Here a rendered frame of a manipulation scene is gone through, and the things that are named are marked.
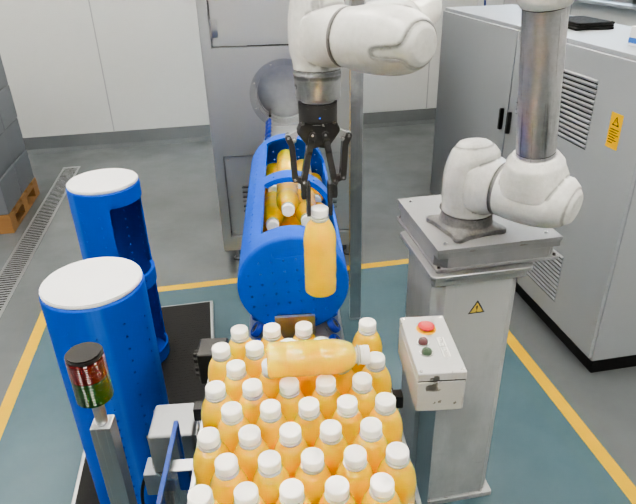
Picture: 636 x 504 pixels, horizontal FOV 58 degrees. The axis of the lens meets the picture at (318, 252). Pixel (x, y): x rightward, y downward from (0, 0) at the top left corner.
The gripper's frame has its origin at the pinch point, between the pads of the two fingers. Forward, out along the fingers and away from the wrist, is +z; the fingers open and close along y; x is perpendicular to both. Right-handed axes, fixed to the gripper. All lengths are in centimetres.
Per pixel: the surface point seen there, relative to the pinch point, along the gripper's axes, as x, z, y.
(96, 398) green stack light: 31, 22, 42
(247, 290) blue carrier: -16.2, 30.4, 17.1
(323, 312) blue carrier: -15.6, 38.2, -2.2
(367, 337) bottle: 5.5, 32.0, -9.9
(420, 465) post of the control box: 14, 64, -22
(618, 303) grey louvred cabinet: -95, 96, -144
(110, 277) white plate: -37, 35, 56
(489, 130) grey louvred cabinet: -219, 49, -125
